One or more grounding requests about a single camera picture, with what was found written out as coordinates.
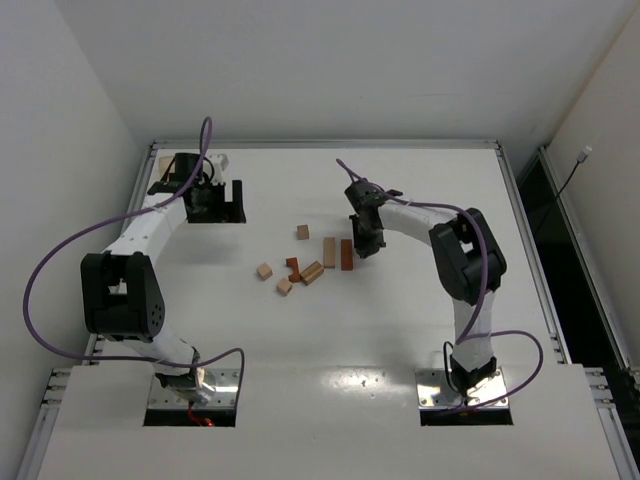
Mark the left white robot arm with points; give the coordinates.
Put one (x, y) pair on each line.
(121, 294)

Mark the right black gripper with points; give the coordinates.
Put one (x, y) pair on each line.
(365, 236)

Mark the dark brown L block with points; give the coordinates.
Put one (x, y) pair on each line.
(292, 264)

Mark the pale wooden cube block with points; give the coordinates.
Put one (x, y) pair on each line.
(284, 286)

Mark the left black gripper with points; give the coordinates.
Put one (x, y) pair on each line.
(216, 205)

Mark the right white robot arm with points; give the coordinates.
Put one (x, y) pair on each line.
(468, 261)

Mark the long light wood block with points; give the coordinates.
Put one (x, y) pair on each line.
(329, 252)

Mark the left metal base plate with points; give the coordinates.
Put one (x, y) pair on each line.
(215, 390)

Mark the grooved light wood block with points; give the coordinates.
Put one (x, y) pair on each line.
(311, 273)

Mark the transparent orange plastic box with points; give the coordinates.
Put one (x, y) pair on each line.
(165, 167)

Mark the small light cube block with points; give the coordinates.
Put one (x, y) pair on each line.
(302, 232)

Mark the metal base plate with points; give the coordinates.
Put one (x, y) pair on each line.
(215, 390)
(434, 393)

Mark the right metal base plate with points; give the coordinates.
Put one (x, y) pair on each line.
(434, 393)

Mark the light wooden cube block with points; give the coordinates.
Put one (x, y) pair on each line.
(264, 271)

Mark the long reddish wood block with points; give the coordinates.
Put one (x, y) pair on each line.
(347, 262)

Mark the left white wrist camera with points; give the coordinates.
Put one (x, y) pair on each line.
(217, 167)

